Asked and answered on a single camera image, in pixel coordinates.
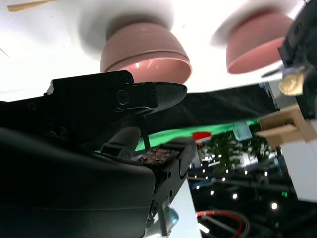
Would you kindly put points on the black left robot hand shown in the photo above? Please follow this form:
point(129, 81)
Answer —
point(304, 37)

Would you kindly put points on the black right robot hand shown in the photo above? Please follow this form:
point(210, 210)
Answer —
point(74, 188)

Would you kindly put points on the cardboard box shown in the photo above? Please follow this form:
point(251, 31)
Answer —
point(280, 129)

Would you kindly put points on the teal cylinder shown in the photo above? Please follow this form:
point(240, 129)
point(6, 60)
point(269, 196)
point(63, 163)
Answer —
point(174, 215)

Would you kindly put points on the green cloth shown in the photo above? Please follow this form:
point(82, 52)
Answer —
point(173, 135)

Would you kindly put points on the teal box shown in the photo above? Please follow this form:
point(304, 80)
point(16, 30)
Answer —
point(242, 131)

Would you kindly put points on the white counter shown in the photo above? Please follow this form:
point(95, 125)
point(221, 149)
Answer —
point(188, 218)

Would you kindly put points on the black backdrop cloth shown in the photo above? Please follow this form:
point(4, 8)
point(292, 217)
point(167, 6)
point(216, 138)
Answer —
point(210, 109)

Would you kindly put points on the red object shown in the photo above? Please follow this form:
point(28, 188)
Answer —
point(201, 136)

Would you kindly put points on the green leafy plant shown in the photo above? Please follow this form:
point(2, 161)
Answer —
point(223, 153)

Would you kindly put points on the thin tan strip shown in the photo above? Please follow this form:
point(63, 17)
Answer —
point(22, 6)

